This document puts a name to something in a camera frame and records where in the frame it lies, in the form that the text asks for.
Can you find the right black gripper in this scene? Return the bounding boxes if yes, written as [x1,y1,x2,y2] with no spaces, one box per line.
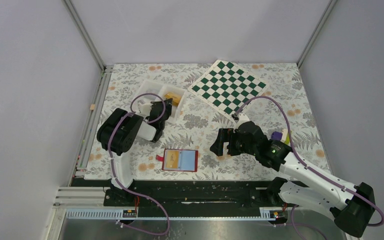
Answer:
[209,127,258,156]

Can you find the red leather card holder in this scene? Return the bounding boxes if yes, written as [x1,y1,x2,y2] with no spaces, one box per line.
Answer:
[155,148,199,172]

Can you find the orange card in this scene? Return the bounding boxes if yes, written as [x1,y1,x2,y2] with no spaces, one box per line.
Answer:
[164,150,180,169]

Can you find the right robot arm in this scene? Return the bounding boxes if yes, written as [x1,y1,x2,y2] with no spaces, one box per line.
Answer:
[209,121,375,238]

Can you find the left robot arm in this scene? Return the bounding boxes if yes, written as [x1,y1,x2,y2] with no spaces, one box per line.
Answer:
[96,98,173,206]

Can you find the orange card box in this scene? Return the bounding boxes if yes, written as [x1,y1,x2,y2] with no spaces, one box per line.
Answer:
[164,92,182,107]

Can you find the white plastic divided tray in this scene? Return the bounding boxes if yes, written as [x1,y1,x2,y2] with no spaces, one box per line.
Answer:
[130,80,188,125]

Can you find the green white chessboard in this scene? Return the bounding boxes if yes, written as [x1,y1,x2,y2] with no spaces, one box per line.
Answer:
[188,60,269,121]

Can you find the purple white green block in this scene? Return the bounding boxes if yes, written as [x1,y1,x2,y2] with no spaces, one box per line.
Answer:
[270,128,291,145]

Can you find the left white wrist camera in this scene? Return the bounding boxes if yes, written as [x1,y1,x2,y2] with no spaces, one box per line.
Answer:
[137,100,152,117]

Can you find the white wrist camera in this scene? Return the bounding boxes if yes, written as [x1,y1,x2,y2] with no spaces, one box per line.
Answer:
[231,112,250,128]
[137,100,152,117]

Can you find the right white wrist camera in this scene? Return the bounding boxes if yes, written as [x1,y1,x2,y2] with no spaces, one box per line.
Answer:
[231,112,250,128]

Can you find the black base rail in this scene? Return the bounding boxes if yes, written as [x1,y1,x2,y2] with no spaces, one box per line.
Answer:
[103,180,292,218]

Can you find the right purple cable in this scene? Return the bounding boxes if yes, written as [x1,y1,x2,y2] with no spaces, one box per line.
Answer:
[233,96,384,227]

